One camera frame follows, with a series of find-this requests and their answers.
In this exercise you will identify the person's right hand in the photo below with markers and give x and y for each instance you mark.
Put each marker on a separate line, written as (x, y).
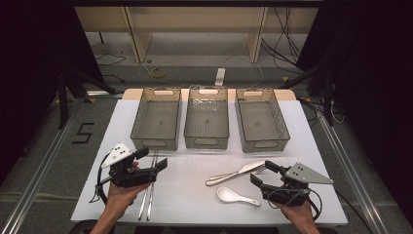
(302, 214)

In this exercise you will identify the white ceramic spoon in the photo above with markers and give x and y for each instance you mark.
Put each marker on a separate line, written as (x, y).
(227, 194)

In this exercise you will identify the person's left hand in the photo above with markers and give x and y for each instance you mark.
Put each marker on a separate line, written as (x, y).
(123, 196)

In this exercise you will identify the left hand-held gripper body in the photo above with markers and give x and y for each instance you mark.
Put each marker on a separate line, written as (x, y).
(130, 177)

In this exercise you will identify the beige wooden shelf unit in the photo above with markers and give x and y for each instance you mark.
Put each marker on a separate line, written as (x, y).
(195, 19)

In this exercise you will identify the aluminium floor rail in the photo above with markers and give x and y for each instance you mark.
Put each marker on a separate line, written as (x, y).
(35, 185)
(354, 175)

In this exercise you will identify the white table sheet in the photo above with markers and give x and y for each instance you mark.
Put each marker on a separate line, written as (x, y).
(195, 201)

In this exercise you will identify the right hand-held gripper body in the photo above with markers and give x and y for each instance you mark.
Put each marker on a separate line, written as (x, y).
(292, 191)

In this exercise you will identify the black metal stand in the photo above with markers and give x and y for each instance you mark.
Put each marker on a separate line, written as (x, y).
(62, 97)
(328, 97)

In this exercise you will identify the yellow tape roll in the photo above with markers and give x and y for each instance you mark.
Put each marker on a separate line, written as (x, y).
(152, 72)

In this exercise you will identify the metal chopstick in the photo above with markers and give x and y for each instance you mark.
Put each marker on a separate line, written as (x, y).
(142, 204)
(150, 204)

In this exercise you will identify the transparent grey plastic bin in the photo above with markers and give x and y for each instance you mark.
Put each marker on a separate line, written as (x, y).
(206, 120)
(157, 120)
(259, 122)

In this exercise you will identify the black curtain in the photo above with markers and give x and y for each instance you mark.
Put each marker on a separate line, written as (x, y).
(26, 65)
(373, 65)

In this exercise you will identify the white power strip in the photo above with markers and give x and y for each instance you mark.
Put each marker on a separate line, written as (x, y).
(220, 76)

